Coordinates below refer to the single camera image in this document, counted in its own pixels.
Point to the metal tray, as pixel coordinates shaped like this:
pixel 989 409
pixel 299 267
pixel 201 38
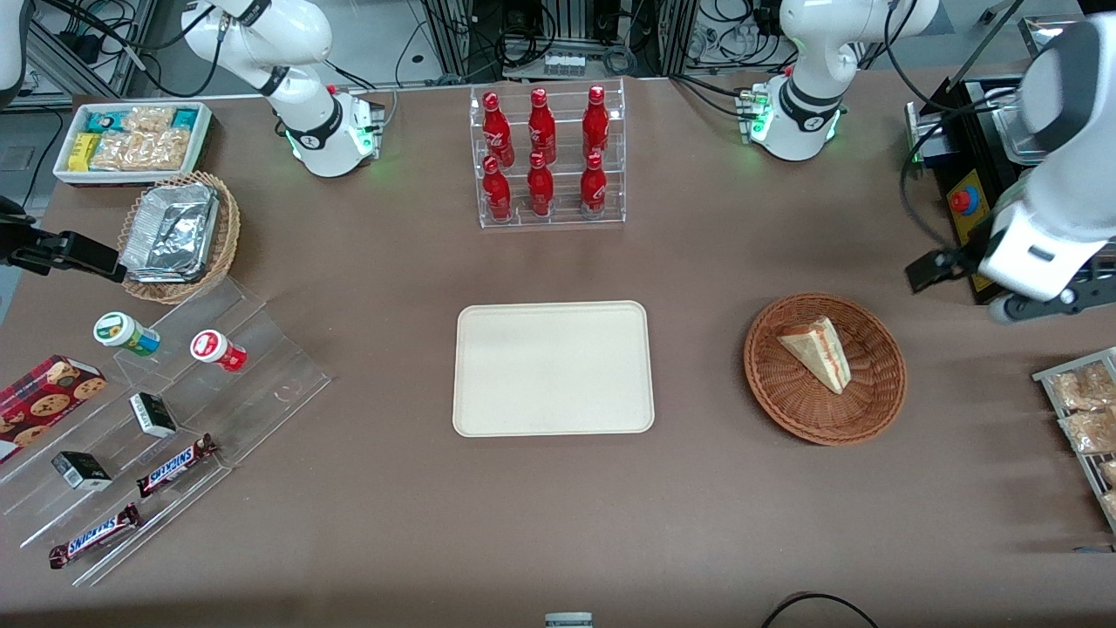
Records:
pixel 1016 131
pixel 1046 33

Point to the white plastic snack bin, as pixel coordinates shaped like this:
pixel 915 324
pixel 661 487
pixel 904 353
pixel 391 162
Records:
pixel 65 170

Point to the teal snack pack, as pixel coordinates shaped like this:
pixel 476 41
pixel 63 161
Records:
pixel 187 118
pixel 106 119

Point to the small grey device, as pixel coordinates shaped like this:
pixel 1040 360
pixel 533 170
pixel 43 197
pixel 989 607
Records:
pixel 568 620

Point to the grey tray with snack bags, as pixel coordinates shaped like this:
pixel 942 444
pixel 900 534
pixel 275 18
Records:
pixel 1046 377

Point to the light wicker basket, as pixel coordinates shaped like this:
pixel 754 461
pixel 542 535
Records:
pixel 228 235

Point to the yellow snack pack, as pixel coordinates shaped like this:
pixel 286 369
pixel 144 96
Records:
pixel 83 151

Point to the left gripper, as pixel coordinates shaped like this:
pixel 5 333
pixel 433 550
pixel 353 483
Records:
pixel 957 261

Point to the aluminium foil tray stack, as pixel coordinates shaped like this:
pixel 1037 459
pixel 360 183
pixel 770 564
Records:
pixel 170 231

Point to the red plaid cookie box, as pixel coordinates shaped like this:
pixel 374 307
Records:
pixel 44 401

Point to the beige plastic tray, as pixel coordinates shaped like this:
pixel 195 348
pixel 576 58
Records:
pixel 553 368

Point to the clear acrylic bottle rack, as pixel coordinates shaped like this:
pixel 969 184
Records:
pixel 567 218

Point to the small clear nut snack bag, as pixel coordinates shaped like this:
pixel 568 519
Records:
pixel 148 119

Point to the Snickers bar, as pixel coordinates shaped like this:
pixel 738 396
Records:
pixel 173 467
pixel 96 535

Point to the clear acrylic stepped display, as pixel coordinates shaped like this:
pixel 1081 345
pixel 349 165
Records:
pixel 261 349

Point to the grey power strip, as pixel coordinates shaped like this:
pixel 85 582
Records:
pixel 565 63

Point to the green lid cup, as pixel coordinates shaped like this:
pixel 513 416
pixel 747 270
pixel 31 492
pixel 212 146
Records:
pixel 118 330

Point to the black control box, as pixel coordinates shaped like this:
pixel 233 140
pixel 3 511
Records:
pixel 976 144

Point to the round brown wicker basket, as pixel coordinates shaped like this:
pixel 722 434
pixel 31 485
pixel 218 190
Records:
pixel 789 401

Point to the red lid cup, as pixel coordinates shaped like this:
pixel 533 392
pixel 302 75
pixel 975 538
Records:
pixel 212 347

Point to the red cola bottle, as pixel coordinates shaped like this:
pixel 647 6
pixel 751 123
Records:
pixel 541 129
pixel 595 124
pixel 594 187
pixel 495 131
pixel 497 194
pixel 540 190

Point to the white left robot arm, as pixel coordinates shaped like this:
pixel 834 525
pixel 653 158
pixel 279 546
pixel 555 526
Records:
pixel 806 52

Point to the red emergency stop button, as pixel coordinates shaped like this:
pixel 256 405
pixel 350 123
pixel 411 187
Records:
pixel 962 200

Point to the small black box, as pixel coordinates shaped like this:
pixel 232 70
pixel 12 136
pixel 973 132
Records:
pixel 153 415
pixel 81 471

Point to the large clear nut snack bag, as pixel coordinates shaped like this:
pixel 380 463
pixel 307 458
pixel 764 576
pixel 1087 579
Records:
pixel 144 150

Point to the wrapped triangle sandwich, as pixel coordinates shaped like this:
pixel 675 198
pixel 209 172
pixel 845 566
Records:
pixel 819 353

